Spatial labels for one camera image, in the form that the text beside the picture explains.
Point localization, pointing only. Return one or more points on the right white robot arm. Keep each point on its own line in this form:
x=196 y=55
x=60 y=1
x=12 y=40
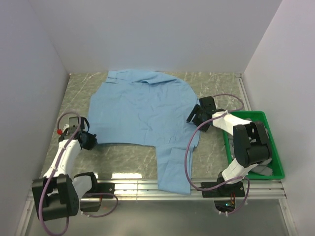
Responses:
x=221 y=119

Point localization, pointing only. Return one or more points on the grey long sleeve shirt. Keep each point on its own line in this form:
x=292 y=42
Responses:
x=252 y=149

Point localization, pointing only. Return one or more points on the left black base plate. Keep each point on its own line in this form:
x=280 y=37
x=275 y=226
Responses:
x=106 y=189

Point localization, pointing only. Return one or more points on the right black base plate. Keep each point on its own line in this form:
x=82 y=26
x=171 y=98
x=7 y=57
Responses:
x=225 y=191

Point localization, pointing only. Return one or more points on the light blue long sleeve shirt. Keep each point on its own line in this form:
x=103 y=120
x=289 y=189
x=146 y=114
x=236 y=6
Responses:
x=149 y=108

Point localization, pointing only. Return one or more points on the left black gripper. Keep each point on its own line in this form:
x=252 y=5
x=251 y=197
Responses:
x=92 y=141

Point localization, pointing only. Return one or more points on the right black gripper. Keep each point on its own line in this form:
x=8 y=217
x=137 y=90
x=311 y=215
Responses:
x=196 y=120

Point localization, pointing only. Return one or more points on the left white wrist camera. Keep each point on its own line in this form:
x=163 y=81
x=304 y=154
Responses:
x=63 y=133

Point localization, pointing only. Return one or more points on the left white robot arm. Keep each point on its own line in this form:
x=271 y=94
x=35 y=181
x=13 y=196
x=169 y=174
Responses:
x=56 y=194

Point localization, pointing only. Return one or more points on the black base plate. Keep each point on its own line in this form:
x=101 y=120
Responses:
x=106 y=189
x=225 y=191

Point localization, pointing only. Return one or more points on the green plastic bin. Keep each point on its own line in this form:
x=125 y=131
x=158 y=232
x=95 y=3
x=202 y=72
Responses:
x=275 y=164

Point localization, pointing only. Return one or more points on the aluminium mounting rail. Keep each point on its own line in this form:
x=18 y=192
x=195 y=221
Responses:
x=143 y=210

